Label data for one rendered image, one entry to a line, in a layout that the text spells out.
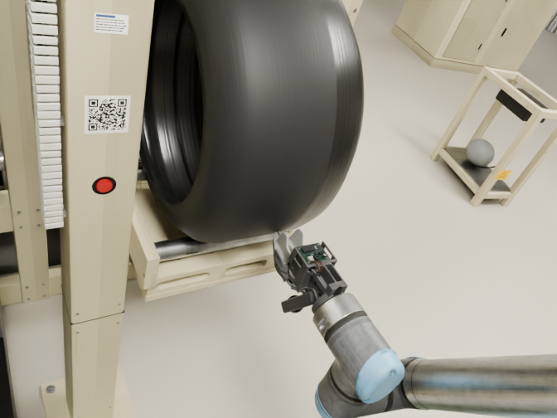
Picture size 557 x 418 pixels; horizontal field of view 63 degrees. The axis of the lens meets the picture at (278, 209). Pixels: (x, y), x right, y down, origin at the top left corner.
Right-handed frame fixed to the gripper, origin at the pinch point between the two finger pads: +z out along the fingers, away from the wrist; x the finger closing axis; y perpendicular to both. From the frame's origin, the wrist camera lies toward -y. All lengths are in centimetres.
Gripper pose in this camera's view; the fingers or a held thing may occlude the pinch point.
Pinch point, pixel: (278, 238)
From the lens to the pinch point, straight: 97.9
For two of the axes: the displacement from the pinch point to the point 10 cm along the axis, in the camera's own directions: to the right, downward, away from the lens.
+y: 2.7, -7.4, -6.2
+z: -4.6, -6.6, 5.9
